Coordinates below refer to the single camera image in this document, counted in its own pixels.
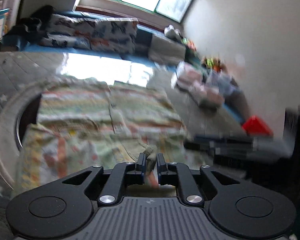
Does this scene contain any pink tissue pack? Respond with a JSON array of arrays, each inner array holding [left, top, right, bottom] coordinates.
[[189, 80, 225, 109], [171, 62, 203, 90]]

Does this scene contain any pink tissue pack near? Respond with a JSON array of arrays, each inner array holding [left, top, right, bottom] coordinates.
[[189, 80, 225, 109]]

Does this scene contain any butterfly pillow lying flat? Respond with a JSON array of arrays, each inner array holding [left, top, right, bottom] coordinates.
[[39, 14, 96, 50]]

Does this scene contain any round black induction cooktop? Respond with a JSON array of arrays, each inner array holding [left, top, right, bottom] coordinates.
[[14, 94, 42, 151]]

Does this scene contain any red plastic stool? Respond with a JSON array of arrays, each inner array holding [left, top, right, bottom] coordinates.
[[242, 115, 274, 137]]

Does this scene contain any colourful patterned baby garment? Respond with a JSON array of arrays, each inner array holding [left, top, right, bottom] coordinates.
[[13, 80, 205, 195]]

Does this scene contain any grey cushion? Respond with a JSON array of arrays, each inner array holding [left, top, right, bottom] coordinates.
[[148, 34, 186, 66]]

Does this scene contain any pink tissue pack far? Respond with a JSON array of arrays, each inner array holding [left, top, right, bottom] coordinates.
[[171, 62, 203, 90]]

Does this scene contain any butterfly pillow upright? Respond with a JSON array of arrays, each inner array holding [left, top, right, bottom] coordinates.
[[89, 18, 139, 54]]

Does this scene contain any grey quilted star tablecloth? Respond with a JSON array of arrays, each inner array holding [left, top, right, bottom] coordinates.
[[0, 52, 244, 216]]

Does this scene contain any colourful plush toy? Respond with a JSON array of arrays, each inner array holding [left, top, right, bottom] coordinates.
[[182, 38, 197, 51]]

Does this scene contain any small plush toys pile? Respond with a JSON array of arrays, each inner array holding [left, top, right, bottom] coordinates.
[[201, 57, 226, 73]]

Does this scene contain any black bag on sofa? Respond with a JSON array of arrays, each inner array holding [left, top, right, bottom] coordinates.
[[5, 5, 55, 43]]

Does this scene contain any white plush toy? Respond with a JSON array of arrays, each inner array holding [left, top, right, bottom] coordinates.
[[164, 25, 183, 41]]

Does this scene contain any blue sofa bed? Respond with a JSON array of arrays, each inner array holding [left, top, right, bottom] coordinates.
[[0, 11, 245, 124]]

